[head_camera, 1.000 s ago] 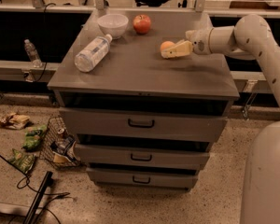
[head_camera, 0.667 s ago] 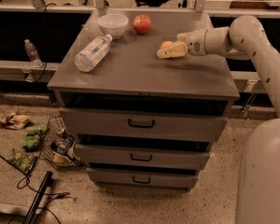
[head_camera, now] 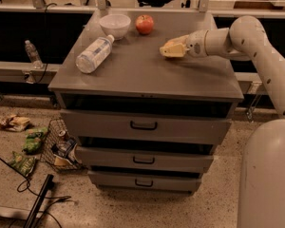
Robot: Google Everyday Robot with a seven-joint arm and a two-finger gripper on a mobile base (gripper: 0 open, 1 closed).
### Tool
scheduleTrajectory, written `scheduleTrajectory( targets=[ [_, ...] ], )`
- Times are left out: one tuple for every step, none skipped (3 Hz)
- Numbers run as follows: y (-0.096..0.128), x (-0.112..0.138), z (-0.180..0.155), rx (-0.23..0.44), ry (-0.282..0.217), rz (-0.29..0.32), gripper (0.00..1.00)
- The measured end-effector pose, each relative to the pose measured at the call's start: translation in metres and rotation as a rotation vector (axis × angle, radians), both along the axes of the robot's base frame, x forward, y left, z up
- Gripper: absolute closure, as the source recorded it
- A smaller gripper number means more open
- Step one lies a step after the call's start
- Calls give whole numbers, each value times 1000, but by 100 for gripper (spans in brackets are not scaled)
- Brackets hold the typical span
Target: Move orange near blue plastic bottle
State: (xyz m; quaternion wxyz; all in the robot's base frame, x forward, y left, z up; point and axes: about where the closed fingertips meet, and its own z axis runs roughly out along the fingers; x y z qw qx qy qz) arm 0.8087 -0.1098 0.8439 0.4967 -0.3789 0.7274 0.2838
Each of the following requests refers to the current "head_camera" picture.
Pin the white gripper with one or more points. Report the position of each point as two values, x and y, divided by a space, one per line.
196 43

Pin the orange fruit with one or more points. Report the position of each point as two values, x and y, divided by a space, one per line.
169 43

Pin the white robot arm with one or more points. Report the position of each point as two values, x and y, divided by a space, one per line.
261 193

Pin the clear plastic water bottle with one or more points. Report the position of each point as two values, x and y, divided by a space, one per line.
94 54

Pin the small standing water bottle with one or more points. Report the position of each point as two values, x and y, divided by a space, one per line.
33 55

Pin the red apple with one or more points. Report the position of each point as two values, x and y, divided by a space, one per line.
144 24

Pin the white bowl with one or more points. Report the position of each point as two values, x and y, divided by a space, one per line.
116 25

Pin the top grey drawer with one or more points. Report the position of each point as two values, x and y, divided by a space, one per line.
145 127

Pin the grey drawer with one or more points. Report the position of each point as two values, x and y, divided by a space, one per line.
145 127
135 159
126 180

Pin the middle grey drawer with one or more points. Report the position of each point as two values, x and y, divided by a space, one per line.
135 159

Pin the bottom grey drawer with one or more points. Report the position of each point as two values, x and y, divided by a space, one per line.
126 180

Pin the soda can in basket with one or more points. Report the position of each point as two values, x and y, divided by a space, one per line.
62 135

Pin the snack bag in basket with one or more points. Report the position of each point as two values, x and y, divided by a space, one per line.
65 150

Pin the green chip bag upper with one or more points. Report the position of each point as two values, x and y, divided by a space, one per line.
34 139

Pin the green chip bag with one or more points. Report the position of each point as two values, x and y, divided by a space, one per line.
34 139
22 164

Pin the brown snack wrapper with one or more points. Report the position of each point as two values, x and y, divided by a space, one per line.
14 123

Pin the black bar on floor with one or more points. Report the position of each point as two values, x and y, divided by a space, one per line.
47 185

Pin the green chip bag lower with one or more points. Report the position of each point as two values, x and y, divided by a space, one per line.
22 164

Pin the wire mesh basket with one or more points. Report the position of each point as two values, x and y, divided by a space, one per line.
57 164

